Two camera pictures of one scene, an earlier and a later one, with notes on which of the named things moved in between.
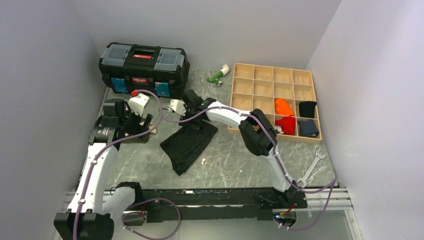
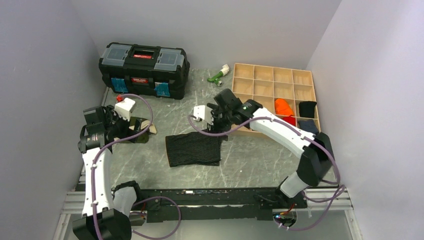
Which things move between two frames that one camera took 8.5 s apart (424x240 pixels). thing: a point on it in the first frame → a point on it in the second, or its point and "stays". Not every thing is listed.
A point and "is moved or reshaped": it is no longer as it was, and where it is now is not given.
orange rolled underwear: [282, 107] stays
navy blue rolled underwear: [307, 128] stays
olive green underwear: [141, 139] stays
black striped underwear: [185, 146] is moved or reshaped
